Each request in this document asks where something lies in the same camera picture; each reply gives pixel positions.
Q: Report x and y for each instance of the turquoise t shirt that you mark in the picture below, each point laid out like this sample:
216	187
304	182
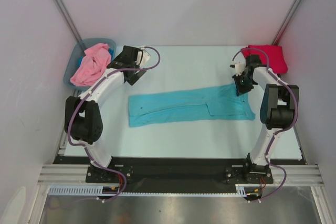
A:
211	103

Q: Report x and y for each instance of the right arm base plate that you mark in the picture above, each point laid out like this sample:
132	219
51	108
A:
248	174

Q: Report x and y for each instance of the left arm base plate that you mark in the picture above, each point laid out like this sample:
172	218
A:
124	165

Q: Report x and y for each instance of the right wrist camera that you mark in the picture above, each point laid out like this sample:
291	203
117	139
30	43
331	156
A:
239	67

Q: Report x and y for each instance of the aluminium front rail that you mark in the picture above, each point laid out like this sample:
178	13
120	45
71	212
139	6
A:
57	174

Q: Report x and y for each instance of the right corner aluminium post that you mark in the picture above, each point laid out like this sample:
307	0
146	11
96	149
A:
294	7

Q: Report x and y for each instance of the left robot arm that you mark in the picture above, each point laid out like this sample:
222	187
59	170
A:
83	121

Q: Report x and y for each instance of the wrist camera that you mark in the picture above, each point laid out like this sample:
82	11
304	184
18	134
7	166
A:
239	67
142	58

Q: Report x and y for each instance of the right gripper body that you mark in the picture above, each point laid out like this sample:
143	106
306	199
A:
243	85

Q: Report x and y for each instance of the left corner aluminium post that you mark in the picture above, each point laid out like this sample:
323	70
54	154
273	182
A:
68	19

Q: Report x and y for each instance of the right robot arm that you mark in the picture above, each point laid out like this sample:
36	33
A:
279	107

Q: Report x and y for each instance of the corner aluminium post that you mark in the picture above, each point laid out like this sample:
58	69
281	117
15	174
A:
294	7
68	19

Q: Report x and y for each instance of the left slotted cable duct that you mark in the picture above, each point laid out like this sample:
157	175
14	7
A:
74	190

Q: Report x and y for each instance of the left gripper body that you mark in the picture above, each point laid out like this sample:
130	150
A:
134	71

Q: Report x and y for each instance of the folded red t shirt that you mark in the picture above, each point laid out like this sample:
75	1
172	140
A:
275	55

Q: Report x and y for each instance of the pink t shirt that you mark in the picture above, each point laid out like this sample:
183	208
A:
93	65

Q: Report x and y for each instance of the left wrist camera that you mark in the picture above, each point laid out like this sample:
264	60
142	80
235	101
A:
142	58

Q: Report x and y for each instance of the blue plastic basket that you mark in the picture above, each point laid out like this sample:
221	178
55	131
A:
79	51

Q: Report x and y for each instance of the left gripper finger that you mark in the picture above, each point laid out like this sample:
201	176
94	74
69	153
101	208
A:
140	73
132	80

